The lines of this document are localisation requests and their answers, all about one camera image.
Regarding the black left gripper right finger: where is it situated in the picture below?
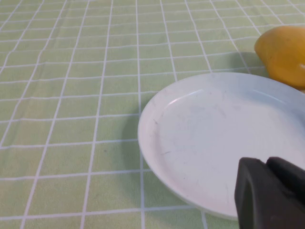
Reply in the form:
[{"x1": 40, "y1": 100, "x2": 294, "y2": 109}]
[{"x1": 265, "y1": 156, "x2": 305, "y2": 207}]

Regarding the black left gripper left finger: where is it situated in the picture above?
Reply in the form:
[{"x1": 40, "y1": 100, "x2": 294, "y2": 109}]
[{"x1": 234, "y1": 156, "x2": 305, "y2": 229}]

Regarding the yellow mango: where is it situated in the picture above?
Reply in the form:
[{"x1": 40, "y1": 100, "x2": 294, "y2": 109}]
[{"x1": 254, "y1": 25, "x2": 305, "y2": 91}]

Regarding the white round plate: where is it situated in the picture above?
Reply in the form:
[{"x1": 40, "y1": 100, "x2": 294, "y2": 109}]
[{"x1": 137, "y1": 72, "x2": 305, "y2": 221}]

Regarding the green checked tablecloth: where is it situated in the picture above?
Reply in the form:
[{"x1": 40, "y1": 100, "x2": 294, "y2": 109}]
[{"x1": 0, "y1": 0, "x2": 305, "y2": 229}]

